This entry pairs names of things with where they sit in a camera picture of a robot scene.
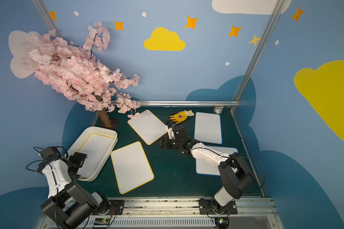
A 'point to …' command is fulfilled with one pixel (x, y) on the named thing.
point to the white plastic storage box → (76, 146)
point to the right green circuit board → (221, 222)
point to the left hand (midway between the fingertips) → (83, 163)
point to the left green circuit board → (102, 221)
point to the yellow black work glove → (181, 116)
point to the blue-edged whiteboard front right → (203, 168)
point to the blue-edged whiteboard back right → (208, 128)
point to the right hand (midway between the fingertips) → (162, 141)
